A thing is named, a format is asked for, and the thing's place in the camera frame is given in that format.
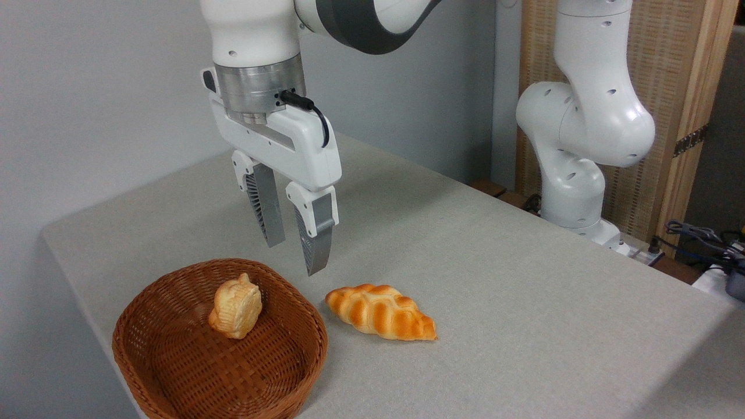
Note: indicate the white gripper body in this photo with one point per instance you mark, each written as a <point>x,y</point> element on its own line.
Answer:
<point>291,142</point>

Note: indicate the wooden woven folding screen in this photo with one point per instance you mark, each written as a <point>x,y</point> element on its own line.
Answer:
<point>657,58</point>

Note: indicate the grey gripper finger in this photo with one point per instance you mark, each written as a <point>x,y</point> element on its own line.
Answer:
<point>265,203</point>
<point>317,233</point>

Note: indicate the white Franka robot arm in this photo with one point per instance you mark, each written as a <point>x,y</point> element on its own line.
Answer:
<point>582,116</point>

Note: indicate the blue-grey device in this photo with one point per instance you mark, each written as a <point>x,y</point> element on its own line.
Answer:
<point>736,285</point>

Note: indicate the fish-shaped pale bread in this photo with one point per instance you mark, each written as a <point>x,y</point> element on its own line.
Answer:
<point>236,308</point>

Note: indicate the brown woven wicker basket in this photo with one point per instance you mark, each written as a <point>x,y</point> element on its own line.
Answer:
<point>204,372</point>

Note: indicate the braided golden bread loaf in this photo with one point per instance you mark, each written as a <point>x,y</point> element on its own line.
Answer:
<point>378,314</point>

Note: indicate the metal screen hinge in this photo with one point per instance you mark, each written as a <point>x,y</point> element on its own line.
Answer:
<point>691,140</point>

